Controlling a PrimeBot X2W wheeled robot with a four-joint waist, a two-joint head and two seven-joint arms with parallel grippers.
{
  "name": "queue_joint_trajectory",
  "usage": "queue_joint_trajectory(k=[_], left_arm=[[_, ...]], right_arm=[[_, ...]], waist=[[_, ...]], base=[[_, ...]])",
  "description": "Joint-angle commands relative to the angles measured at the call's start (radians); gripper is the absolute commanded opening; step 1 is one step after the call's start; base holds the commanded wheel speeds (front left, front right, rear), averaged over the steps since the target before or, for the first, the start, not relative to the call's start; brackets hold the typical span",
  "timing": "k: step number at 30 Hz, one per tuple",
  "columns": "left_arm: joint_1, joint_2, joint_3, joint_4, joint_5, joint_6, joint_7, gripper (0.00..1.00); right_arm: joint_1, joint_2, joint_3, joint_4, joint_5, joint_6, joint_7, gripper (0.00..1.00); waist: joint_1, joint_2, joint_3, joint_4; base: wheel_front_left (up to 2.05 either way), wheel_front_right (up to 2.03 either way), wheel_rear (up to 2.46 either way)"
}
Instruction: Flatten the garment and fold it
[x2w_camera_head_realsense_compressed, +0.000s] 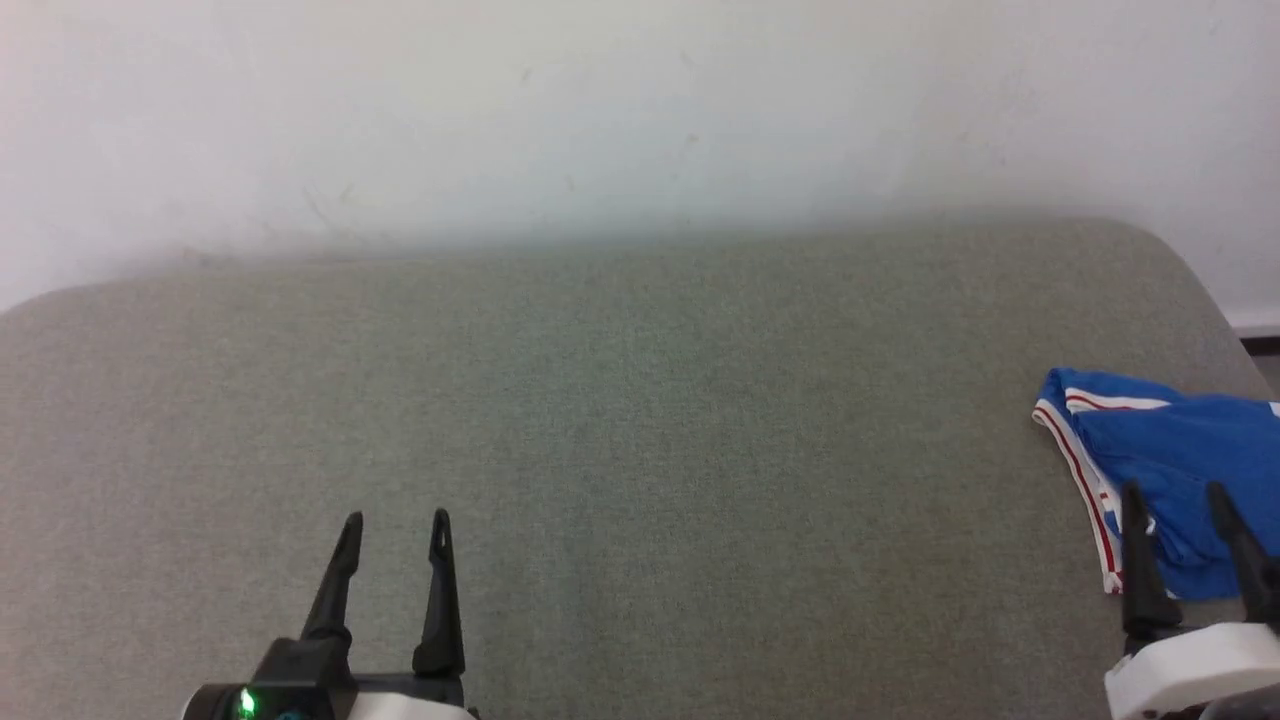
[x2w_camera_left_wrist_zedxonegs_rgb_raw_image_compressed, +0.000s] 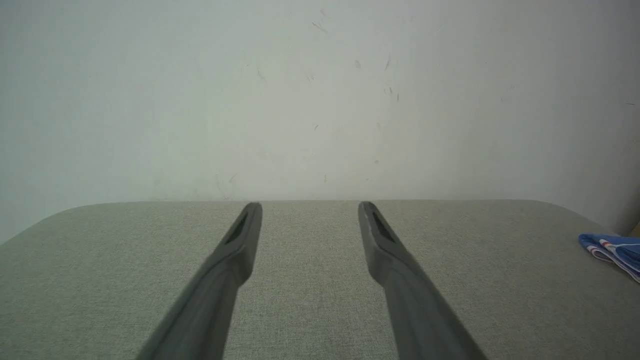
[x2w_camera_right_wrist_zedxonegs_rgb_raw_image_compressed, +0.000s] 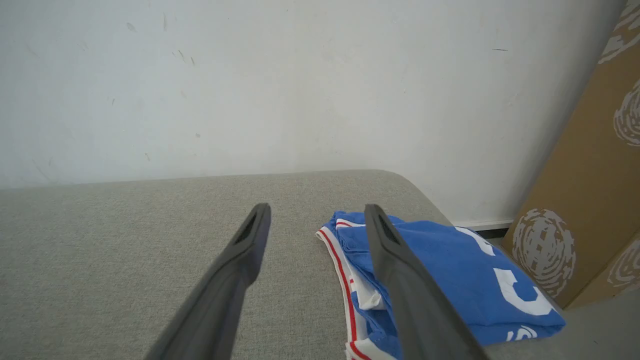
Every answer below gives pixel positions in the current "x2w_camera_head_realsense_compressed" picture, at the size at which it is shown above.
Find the grey-green fabric sofa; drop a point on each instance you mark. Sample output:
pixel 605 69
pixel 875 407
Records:
pixel 640 420

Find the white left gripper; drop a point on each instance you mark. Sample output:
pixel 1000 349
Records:
pixel 320 675

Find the blue white red sports jersey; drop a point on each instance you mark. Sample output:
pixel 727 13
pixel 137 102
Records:
pixel 1180 450

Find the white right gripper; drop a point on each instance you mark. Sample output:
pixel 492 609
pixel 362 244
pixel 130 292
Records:
pixel 1190 670

